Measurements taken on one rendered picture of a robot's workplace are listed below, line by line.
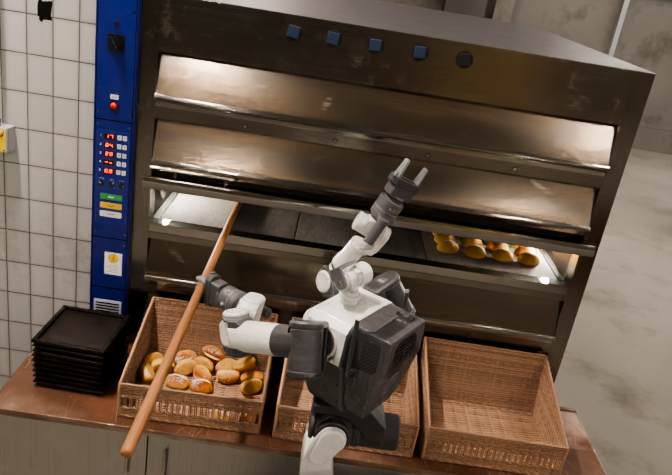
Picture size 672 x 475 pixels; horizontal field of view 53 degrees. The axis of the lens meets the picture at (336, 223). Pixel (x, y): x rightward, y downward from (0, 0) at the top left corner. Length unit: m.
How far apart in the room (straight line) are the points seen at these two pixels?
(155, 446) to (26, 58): 1.57
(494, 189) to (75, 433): 1.89
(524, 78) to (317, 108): 0.80
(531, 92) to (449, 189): 0.49
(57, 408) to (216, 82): 1.39
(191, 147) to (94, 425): 1.13
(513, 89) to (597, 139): 0.40
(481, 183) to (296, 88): 0.83
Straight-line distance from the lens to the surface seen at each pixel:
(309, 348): 1.79
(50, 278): 3.19
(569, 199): 2.90
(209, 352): 2.99
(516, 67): 2.70
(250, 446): 2.70
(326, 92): 2.66
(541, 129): 2.78
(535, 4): 12.01
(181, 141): 2.78
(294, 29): 2.61
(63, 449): 2.92
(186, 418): 2.75
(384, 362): 1.86
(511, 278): 2.97
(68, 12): 2.82
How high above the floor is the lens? 2.33
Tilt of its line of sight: 22 degrees down
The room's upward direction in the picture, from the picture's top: 9 degrees clockwise
